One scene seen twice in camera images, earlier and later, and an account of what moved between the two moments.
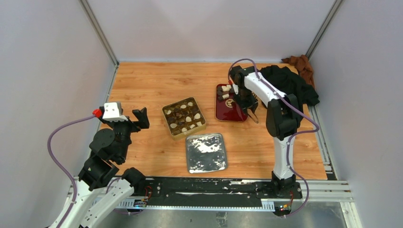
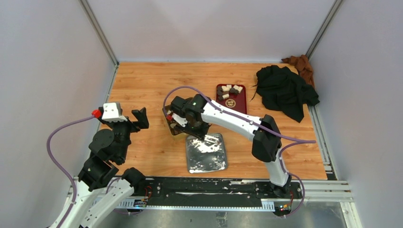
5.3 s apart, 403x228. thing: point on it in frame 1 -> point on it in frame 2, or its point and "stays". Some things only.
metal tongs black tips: (253, 115) -> (214, 139)
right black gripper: (253, 104) -> (200, 135)
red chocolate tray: (226, 109) stays
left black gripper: (143, 120) stays
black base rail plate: (211, 191) stays
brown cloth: (302, 64) stays
